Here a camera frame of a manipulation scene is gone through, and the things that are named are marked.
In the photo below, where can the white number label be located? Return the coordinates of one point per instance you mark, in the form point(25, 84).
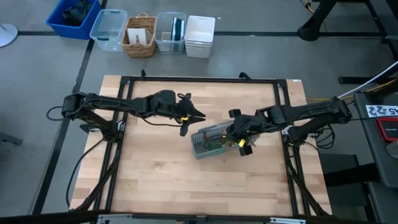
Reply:
point(381, 111)

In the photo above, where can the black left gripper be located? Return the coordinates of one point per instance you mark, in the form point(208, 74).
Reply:
point(169, 104)

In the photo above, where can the white plastic bin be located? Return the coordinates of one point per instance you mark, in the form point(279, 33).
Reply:
point(199, 34)

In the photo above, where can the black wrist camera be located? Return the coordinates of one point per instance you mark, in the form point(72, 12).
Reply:
point(246, 150)
point(183, 130)

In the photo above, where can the black aluminium table frame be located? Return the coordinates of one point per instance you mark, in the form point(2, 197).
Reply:
point(202, 79)

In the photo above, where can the red black device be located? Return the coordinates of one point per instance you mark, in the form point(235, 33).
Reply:
point(388, 129)

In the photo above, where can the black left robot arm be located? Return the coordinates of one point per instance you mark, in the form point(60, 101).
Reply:
point(102, 102)

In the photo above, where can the black white striped cloth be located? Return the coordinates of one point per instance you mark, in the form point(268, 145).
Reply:
point(178, 29)

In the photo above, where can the grey furniture foot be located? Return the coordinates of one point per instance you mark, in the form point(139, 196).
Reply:
point(11, 139)

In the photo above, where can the white round stand base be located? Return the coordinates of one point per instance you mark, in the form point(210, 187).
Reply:
point(7, 34)

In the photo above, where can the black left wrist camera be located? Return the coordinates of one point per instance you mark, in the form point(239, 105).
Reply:
point(183, 130)

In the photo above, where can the grey round object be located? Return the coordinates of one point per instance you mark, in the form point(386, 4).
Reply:
point(393, 149)

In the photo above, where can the white cardboard box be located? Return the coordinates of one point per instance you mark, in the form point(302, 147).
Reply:
point(136, 35)

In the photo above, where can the black furniture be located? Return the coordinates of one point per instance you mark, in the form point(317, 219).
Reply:
point(348, 177)

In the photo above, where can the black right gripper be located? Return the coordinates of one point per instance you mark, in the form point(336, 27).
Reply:
point(245, 124)

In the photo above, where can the silver frame bracket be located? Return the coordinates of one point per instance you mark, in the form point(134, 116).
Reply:
point(287, 221)
point(115, 217)

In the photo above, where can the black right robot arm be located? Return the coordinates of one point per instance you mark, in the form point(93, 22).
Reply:
point(311, 113)

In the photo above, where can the black desk legs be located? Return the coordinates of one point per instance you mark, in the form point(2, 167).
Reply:
point(357, 80)

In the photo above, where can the grey plastic cutlery basket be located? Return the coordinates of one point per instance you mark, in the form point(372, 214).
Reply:
point(202, 149)

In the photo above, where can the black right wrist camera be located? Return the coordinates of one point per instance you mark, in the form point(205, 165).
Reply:
point(246, 150)

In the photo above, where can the clear plastic bin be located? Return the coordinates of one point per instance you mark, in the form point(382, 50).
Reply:
point(163, 34)

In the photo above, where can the blue plastic bin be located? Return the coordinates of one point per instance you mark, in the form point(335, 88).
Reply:
point(77, 32)

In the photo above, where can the black stand foot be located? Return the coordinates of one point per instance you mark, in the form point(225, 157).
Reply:
point(309, 31)

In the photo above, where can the wicker basket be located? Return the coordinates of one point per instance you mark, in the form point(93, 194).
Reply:
point(138, 51)

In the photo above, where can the black side desk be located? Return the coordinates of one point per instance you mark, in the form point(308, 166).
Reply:
point(373, 155)

